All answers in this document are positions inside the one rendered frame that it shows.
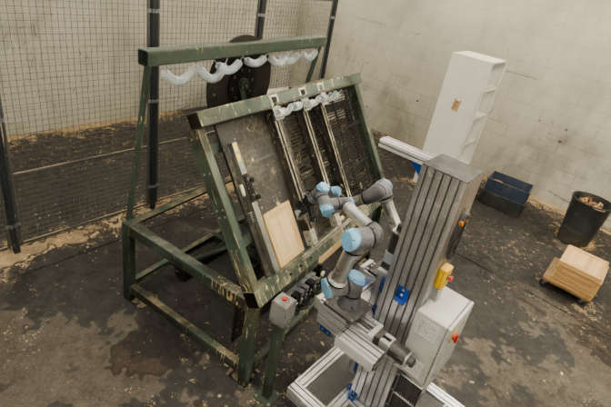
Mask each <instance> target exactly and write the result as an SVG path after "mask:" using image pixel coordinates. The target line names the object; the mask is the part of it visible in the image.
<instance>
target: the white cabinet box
mask: <svg viewBox="0 0 611 407"><path fill-rule="evenodd" d="M506 63H507V61H506V60H503V59H499V58H495V57H492V56H489V55H482V54H479V53H475V52H472V51H463V52H453V53H452V57H451V60H450V63H449V66H448V68H447V72H446V77H445V80H444V82H443V86H442V89H441V92H440V95H439V97H438V101H437V104H436V109H435V111H434V115H433V118H432V121H431V124H430V127H429V130H428V133H427V136H426V141H425V144H424V147H423V150H422V151H424V152H427V153H429V154H432V155H434V156H439V155H440V154H445V155H448V156H450V157H453V158H455V159H456V160H459V161H461V162H464V163H466V164H470V161H471V159H472V156H473V153H474V150H475V149H476V144H477V142H478V139H479V136H480V134H481V132H482V129H483V126H484V124H485V121H486V118H487V115H488V112H489V110H490V107H491V104H492V103H493V100H494V97H495V94H496V90H497V87H498V86H499V83H500V80H501V78H502V75H503V72H504V71H505V68H506Z"/></svg>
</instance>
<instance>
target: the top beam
mask: <svg viewBox="0 0 611 407"><path fill-rule="evenodd" d="M319 83H323V85H324V88H325V89H327V88H331V87H334V86H338V85H341V84H348V85H347V86H350V85H353V84H359V83H362V79H361V76H360V73H356V74H349V75H345V76H341V77H337V78H334V79H329V80H325V81H322V82H318V83H314V84H308V85H303V86H299V87H296V88H292V89H288V90H284V91H281V92H276V93H272V94H277V96H278V99H279V102H281V101H284V100H287V99H291V98H294V97H298V96H300V95H299V93H298V89H297V88H300V87H305V89H306V92H307V93H308V94H311V93H313V92H317V91H318V90H317V87H316V84H319ZM344 87H346V86H344ZM344 87H340V88H344ZM340 88H337V89H340ZM269 95H271V94H266V95H262V96H258V97H255V98H250V99H246V100H243V101H239V102H235V103H231V104H224V105H220V106H217V107H213V108H209V109H205V110H202V111H197V112H194V113H192V114H189V115H188V116H187V119H188V122H189V124H190V127H191V129H192V131H194V130H196V129H199V128H203V127H207V126H210V125H213V124H219V123H222V122H225V121H229V120H232V119H236V118H238V117H242V116H245V115H249V114H254V113H257V112H261V111H264V110H267V109H270V108H272V106H271V104H270V101H269V98H268V96H269Z"/></svg>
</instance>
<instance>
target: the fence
mask: <svg viewBox="0 0 611 407"><path fill-rule="evenodd" d="M233 144H236V146H237V149H238V151H235V148H234V146H233ZM228 148H229V151H230V154H231V156H232V158H233V161H234V164H235V168H236V171H237V174H238V177H239V180H240V183H241V184H242V185H243V186H244V188H245V194H246V196H245V198H246V200H247V203H248V206H249V209H250V212H254V214H255V218H256V221H255V228H256V230H257V233H258V236H259V239H260V242H261V244H262V246H263V249H264V252H265V257H266V259H267V262H268V265H269V268H270V271H271V274H277V273H278V272H280V270H279V267H278V264H277V261H276V258H275V254H274V251H273V248H272V245H271V243H270V240H269V237H268V234H267V231H266V228H265V224H264V221H263V218H262V215H261V213H260V210H259V207H258V204H257V201H255V202H253V203H252V202H251V199H250V196H249V193H248V191H247V188H246V185H245V180H244V177H243V174H246V169H245V165H244V162H243V159H242V156H241V154H240V151H239V148H238V145H237V142H234V143H231V144H228ZM237 154H240V157H241V160H242V161H240V162H239V161H238V158H237Z"/></svg>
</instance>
